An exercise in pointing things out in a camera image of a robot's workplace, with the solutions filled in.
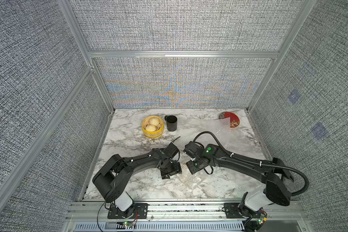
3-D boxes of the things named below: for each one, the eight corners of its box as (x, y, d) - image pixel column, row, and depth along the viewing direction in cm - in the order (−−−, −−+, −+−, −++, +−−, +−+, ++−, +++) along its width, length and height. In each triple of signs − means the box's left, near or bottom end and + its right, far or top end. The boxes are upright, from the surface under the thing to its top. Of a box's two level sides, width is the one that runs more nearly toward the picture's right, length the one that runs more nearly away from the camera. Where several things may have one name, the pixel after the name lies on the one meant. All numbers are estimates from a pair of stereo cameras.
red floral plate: (233, 130, 109) (234, 127, 107) (217, 118, 117) (218, 115, 114) (242, 122, 113) (243, 120, 111) (226, 111, 121) (227, 109, 119)
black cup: (164, 131, 108) (164, 123, 101) (165, 122, 113) (164, 115, 106) (177, 131, 108) (177, 123, 101) (176, 122, 113) (177, 115, 106)
